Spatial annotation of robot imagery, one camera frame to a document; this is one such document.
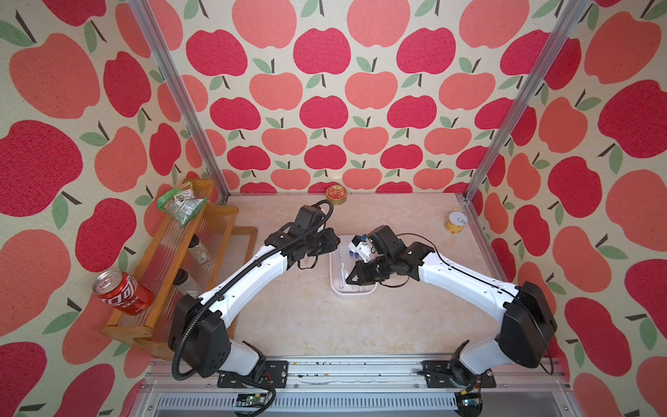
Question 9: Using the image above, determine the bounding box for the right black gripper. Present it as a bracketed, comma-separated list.
[344, 255, 392, 283]

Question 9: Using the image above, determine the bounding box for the white rectangular tray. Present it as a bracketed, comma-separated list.
[328, 235, 378, 297]

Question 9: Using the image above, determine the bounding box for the white wipe cloth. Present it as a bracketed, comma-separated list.
[340, 263, 354, 288]

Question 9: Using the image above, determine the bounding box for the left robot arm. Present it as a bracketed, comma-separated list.
[168, 200, 340, 382]

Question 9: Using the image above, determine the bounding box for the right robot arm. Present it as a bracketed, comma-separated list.
[346, 237, 558, 387]

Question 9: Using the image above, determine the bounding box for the red gold round tin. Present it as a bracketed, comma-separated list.
[326, 183, 347, 206]

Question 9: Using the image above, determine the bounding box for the yellow white can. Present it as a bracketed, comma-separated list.
[445, 211, 468, 235]

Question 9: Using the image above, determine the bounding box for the glass spice jar upper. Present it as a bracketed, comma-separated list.
[188, 234, 211, 265]

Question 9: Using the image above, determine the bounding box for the glass spice jar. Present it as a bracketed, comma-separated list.
[188, 234, 211, 265]
[173, 269, 201, 299]

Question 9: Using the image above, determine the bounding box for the wooden shelf rack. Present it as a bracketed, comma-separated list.
[101, 203, 257, 360]

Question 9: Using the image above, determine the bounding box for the glass spice jar lower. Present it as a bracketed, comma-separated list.
[173, 269, 201, 299]

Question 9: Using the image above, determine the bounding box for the green snack bag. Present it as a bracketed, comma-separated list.
[156, 182, 208, 228]

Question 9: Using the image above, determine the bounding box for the red cola can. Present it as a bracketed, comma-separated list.
[92, 270, 154, 316]

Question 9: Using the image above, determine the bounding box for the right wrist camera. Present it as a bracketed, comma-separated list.
[348, 225, 407, 262]

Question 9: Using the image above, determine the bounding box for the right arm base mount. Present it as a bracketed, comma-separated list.
[417, 361, 497, 391]

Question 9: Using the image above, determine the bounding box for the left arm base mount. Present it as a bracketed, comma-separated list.
[217, 361, 289, 389]

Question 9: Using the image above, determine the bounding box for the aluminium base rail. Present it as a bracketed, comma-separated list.
[125, 354, 583, 416]

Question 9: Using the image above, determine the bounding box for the left aluminium frame post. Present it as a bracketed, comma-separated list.
[129, 0, 231, 205]

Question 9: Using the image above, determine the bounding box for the aluminium frame post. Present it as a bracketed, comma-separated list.
[458, 0, 593, 205]
[129, 0, 231, 205]

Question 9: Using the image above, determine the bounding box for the right aluminium frame post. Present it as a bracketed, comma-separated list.
[458, 0, 593, 205]

